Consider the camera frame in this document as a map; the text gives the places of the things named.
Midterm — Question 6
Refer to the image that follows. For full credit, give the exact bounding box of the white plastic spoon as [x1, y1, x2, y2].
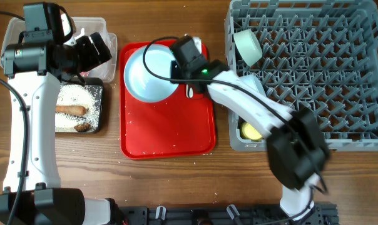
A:
[186, 86, 193, 99]

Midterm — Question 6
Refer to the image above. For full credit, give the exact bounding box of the large light blue plate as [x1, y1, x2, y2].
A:
[124, 44, 178, 103]

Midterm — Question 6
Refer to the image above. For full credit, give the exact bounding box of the white rice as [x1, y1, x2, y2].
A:
[54, 83, 103, 132]

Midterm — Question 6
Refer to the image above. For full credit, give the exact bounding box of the brown carrot-shaped root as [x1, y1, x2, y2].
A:
[55, 106, 87, 116]

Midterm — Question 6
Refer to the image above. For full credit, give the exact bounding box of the small light blue bowl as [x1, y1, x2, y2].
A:
[240, 75, 266, 96]

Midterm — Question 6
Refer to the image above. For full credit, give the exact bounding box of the green bowl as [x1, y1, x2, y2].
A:
[233, 29, 263, 67]

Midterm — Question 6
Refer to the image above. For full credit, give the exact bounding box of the brown food scrap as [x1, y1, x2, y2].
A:
[74, 122, 91, 132]

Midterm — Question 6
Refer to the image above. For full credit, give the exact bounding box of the yellow plastic cup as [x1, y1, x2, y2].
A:
[240, 122, 263, 141]

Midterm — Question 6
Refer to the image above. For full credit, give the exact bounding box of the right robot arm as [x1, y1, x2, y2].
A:
[170, 36, 330, 222]

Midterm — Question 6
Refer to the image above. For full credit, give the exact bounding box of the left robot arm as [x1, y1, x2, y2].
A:
[0, 2, 124, 224]

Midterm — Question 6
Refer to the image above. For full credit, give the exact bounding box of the clear plastic bin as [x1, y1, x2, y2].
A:
[0, 17, 118, 83]

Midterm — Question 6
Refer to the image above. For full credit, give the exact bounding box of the red serving tray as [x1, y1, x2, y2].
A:
[118, 39, 217, 161]

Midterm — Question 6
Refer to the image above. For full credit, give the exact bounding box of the black plastic tray bin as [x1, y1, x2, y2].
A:
[53, 76, 105, 134]

